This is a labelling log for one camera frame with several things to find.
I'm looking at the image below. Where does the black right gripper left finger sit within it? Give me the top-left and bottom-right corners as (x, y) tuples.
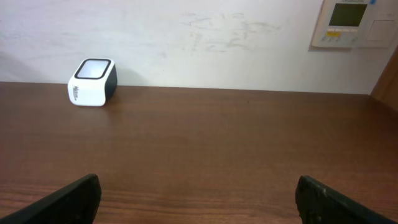
(1, 174), (101, 224)

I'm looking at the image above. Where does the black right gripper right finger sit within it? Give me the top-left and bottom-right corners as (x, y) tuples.
(295, 175), (397, 224)

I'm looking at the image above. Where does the white black barcode scanner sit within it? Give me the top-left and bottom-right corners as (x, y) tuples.
(67, 58), (118, 106)

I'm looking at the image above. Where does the brown wooden side panel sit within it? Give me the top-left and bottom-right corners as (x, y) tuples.
(369, 46), (398, 112)

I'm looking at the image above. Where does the white wall control panel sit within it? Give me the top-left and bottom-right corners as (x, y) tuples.
(311, 0), (397, 49)

